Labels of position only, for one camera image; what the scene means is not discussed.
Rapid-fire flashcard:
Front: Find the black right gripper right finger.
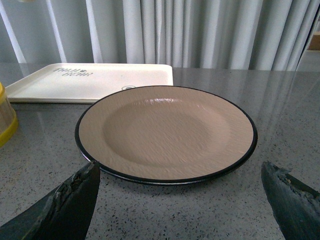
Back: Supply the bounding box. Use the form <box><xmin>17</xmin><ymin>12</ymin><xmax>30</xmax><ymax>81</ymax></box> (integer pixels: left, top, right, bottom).
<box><xmin>261</xmin><ymin>161</ymin><xmax>320</xmax><ymax>240</ymax></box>

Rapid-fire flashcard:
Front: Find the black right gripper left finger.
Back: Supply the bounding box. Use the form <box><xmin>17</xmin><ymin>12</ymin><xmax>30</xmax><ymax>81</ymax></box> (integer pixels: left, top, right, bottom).
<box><xmin>0</xmin><ymin>162</ymin><xmax>100</xmax><ymax>240</ymax></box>

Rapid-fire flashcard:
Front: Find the tan plate with black rim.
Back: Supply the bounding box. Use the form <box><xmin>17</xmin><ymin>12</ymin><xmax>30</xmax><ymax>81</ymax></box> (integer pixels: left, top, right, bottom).
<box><xmin>75</xmin><ymin>86</ymin><xmax>258</xmax><ymax>186</ymax></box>

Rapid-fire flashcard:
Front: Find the cream bear print tray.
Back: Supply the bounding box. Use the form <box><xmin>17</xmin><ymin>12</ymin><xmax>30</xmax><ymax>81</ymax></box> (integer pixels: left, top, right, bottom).
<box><xmin>5</xmin><ymin>63</ymin><xmax>173</xmax><ymax>104</ymax></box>

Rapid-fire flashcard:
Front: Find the yellow rimmed bamboo steamer basket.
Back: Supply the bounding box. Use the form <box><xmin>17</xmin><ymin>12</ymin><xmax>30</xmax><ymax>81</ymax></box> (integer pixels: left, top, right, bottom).
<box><xmin>0</xmin><ymin>83</ymin><xmax>19</xmax><ymax>147</ymax></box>

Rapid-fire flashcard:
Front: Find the grey pleated curtain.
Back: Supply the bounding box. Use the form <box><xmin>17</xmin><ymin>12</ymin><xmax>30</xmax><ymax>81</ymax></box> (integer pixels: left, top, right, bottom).
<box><xmin>0</xmin><ymin>0</ymin><xmax>320</xmax><ymax>71</ymax></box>

